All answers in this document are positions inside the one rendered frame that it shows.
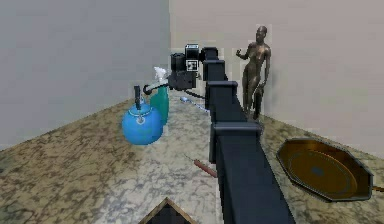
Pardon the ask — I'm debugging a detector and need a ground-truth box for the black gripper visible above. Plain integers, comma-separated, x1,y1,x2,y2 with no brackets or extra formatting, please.
142,52,198,96

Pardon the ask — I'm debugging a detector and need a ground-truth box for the green spray bottle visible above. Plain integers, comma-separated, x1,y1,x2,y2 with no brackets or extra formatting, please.
149,66,171,127

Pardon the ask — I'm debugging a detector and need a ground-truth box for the blue and silver spoon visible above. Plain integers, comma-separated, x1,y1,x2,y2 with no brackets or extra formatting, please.
179,96,211,115

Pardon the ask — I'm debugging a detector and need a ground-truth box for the blue round kettle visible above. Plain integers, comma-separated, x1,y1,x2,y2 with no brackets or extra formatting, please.
121,85,165,146

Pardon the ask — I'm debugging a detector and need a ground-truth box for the red-brown pencil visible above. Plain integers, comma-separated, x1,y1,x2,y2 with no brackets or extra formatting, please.
184,154,219,179

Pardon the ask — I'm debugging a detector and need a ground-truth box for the bronze human figure statue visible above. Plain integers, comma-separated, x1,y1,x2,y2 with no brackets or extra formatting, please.
235,25,272,121

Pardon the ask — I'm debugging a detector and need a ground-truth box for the dark brown-edged triangular object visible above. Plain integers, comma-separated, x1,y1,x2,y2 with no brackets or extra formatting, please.
137,196,198,224

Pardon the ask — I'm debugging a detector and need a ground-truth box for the golden octagonal pan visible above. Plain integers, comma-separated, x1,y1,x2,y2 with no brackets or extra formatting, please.
275,136,384,204

